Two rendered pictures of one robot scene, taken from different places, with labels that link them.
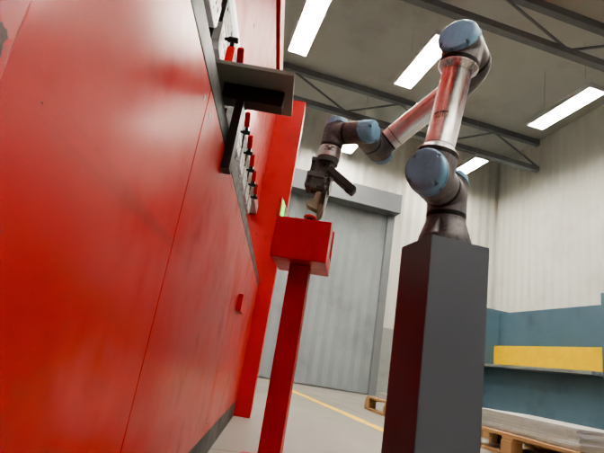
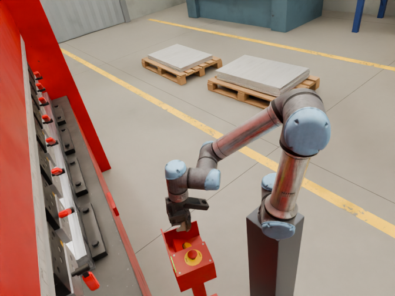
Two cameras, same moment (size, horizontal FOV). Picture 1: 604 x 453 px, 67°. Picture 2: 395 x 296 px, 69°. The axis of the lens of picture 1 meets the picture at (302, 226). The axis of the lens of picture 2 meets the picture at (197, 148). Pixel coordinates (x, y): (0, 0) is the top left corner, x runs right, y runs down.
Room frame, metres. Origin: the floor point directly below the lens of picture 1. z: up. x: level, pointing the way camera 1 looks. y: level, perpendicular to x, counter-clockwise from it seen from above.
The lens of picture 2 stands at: (0.65, 0.14, 1.83)
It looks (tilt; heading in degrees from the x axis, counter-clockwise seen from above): 37 degrees down; 338
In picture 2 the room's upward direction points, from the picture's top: 10 degrees counter-clockwise
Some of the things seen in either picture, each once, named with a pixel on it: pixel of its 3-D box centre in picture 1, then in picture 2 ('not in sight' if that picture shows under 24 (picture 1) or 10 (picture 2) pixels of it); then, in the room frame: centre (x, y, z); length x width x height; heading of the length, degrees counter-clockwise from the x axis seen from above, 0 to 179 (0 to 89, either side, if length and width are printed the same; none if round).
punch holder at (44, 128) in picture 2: (235, 153); (32, 123); (1.94, 0.36, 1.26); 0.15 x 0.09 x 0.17; 1
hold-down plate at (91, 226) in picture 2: not in sight; (92, 229); (1.58, 0.30, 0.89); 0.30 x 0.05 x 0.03; 1
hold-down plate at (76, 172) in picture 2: not in sight; (77, 175); (1.98, 0.31, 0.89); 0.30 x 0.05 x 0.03; 1
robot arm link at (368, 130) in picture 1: (362, 134); (204, 175); (1.34, -0.15, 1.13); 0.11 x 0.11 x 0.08; 53
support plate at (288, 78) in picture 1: (239, 86); not in sight; (0.97, 0.20, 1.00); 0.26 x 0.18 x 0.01; 91
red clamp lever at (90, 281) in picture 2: (228, 51); (86, 279); (1.13, 0.29, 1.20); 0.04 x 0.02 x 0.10; 91
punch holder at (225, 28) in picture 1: (212, 36); (49, 273); (1.14, 0.35, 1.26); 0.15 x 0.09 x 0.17; 1
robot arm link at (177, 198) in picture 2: (329, 155); (178, 192); (1.39, -0.05, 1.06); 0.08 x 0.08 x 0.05
